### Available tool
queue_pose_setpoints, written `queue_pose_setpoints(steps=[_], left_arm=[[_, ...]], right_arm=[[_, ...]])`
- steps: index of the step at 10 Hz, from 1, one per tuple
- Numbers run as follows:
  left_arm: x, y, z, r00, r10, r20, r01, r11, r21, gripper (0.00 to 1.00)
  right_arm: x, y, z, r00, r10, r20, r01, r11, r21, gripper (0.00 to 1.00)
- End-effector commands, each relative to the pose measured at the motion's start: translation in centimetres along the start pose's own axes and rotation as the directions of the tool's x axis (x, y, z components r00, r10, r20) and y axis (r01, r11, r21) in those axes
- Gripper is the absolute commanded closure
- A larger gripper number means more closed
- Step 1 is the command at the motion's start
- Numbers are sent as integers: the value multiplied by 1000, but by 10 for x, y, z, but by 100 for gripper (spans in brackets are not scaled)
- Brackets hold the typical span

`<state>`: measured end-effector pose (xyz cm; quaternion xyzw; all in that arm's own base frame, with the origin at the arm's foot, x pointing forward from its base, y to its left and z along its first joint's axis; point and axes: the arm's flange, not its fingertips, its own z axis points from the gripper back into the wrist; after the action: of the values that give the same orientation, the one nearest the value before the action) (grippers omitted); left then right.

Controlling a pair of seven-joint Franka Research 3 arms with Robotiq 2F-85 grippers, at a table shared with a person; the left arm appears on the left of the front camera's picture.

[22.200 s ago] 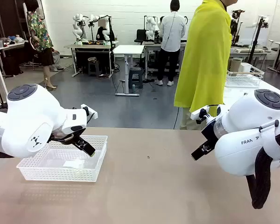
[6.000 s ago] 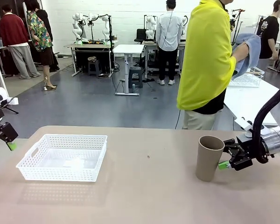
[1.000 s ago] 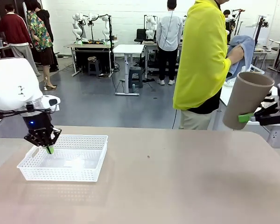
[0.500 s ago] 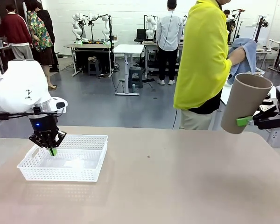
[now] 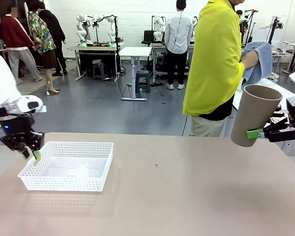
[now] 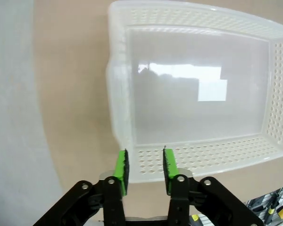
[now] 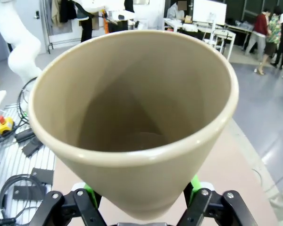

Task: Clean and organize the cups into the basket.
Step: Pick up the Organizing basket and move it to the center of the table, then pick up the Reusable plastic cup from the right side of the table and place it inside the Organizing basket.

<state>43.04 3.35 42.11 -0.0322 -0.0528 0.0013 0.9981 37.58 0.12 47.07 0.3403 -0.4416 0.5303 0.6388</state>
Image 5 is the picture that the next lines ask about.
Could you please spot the grey metal workbench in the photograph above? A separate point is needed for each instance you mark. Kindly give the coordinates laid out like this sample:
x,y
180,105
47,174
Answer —
x,y
158,48
96,48

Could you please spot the white perforated plastic basket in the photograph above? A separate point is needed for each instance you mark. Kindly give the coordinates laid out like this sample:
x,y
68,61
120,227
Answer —
x,y
64,183

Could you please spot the white side table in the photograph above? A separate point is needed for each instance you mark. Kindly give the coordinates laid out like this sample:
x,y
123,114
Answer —
x,y
288,91

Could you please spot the person in white shirt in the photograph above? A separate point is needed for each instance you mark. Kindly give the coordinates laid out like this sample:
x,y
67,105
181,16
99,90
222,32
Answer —
x,y
178,32

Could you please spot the person in yellow cape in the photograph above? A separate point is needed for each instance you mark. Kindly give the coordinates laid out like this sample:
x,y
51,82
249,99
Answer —
x,y
211,61

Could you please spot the black office chair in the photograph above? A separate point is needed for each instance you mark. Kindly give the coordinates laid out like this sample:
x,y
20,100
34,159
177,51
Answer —
x,y
147,37

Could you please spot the person in red sweater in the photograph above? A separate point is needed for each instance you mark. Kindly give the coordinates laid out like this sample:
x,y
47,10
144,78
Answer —
x,y
13,34

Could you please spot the dark small stool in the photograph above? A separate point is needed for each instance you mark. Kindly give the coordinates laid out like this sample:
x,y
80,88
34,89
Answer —
x,y
98,71

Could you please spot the grey step stool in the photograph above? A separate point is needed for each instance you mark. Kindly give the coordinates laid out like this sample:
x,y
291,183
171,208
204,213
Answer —
x,y
142,81

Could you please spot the blue towel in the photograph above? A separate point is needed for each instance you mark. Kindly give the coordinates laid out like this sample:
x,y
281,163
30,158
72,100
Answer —
x,y
264,64

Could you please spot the white standing desk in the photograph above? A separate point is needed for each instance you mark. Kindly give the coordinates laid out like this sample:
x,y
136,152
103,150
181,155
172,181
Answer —
x,y
135,52

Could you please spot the tall brown cup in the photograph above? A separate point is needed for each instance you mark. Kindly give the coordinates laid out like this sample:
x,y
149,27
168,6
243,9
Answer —
x,y
255,115

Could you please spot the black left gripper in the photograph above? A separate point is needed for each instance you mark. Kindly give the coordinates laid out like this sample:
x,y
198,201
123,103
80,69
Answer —
x,y
17,127

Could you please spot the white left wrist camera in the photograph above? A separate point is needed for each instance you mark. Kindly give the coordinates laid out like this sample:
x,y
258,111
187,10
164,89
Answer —
x,y
43,109

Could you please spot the tall black tripod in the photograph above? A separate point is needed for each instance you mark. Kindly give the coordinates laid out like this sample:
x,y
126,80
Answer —
x,y
270,34

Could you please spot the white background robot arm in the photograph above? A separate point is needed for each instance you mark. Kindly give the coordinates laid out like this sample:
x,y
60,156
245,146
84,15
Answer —
x,y
111,29
159,28
81,29

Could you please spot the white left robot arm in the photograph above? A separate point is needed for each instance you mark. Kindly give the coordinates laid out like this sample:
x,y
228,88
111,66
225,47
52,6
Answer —
x,y
2,86

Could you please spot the person's right hand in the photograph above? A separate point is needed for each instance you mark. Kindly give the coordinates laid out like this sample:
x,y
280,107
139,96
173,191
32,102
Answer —
x,y
250,59

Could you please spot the person in black top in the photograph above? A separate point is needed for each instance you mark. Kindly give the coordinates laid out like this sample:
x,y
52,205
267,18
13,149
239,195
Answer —
x,y
51,27

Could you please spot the person in floral shirt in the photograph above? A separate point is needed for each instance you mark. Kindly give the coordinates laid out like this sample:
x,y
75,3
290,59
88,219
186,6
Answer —
x,y
43,39

